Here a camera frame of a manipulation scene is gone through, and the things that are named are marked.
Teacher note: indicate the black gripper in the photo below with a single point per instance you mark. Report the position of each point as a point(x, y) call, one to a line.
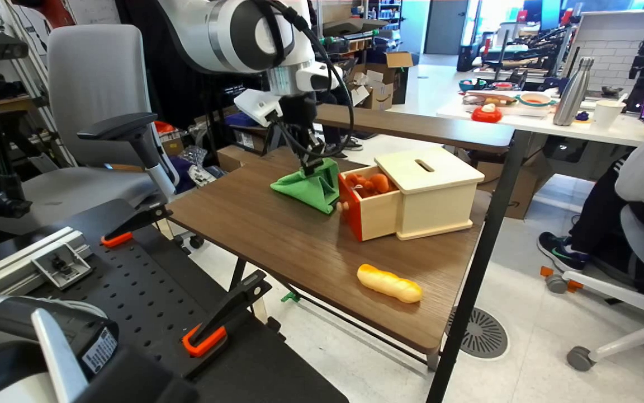
point(301, 118)

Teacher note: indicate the green cloth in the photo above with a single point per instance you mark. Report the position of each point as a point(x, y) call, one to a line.
point(313, 191)

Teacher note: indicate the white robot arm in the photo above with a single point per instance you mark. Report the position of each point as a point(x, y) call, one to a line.
point(218, 34)

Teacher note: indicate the wooden box with red drawer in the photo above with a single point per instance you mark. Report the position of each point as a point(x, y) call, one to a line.
point(431, 196)

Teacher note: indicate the yellow plush toy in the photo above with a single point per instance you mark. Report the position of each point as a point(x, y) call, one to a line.
point(391, 282)

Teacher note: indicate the red bowl with white item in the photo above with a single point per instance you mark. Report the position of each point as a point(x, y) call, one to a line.
point(487, 115)

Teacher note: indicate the tray with food plates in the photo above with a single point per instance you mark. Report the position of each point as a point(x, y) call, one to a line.
point(509, 97)

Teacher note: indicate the cardboard box under desk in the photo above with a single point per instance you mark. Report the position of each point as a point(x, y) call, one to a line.
point(519, 182)

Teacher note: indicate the grey padded office chair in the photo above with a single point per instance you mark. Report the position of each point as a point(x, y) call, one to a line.
point(99, 112)

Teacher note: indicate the black perforated workbench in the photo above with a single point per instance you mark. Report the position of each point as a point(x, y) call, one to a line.
point(151, 313)

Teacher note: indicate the round floor drain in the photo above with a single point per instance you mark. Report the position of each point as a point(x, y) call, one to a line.
point(483, 334)

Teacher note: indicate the steel water bottle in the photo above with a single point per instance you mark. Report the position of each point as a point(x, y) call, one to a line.
point(572, 92)

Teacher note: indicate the white cup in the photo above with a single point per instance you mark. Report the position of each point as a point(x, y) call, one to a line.
point(606, 112)

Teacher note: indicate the person in grey hoodie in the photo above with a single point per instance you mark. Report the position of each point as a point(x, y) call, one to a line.
point(626, 193)

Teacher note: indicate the white office chair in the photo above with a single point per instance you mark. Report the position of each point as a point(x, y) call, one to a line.
point(635, 282)

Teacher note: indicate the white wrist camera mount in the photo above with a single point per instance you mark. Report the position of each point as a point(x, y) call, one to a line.
point(259, 106)

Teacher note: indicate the black table frame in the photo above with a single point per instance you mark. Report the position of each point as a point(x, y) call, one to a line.
point(480, 259)

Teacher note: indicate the aluminium extrusion rail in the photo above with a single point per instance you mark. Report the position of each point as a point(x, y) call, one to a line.
point(16, 258)

